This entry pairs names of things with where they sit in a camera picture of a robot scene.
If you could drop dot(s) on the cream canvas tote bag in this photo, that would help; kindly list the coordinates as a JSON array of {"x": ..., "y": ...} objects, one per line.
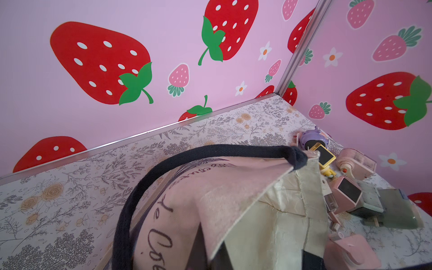
[{"x": 226, "y": 207}]

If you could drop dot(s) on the purple pencil sharpener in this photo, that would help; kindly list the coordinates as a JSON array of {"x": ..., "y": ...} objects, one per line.
[{"x": 307, "y": 139}]

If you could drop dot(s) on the grey green blue sharpener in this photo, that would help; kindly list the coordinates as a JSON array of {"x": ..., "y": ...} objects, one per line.
[{"x": 399, "y": 212}]

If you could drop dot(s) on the yellow pencil sharpener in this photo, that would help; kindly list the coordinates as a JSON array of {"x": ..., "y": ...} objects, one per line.
[{"x": 326, "y": 158}]

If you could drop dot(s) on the pale green pencil sharpener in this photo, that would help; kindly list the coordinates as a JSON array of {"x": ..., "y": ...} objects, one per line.
[{"x": 369, "y": 204}]

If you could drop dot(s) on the pink pencil sharpener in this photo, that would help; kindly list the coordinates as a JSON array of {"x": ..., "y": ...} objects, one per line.
[
  {"x": 355, "y": 164},
  {"x": 350, "y": 253},
  {"x": 346, "y": 192}
]

